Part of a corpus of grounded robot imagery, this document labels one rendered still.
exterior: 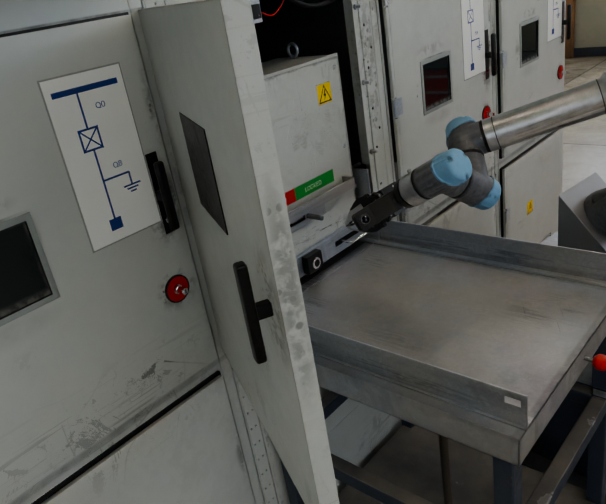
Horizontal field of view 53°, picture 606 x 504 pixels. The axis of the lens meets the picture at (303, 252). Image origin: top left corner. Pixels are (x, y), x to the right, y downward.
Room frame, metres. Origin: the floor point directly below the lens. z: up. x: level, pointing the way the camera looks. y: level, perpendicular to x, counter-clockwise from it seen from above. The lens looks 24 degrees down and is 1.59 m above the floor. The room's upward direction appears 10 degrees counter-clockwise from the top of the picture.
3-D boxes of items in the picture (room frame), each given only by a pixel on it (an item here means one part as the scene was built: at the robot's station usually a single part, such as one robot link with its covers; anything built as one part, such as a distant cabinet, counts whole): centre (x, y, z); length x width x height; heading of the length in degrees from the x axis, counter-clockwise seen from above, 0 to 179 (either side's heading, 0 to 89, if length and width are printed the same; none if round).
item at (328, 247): (1.50, 0.00, 0.89); 0.54 x 0.05 x 0.06; 135
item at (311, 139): (1.49, -0.01, 1.15); 0.48 x 0.01 x 0.48; 135
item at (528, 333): (1.22, -0.28, 0.82); 0.68 x 0.62 x 0.06; 45
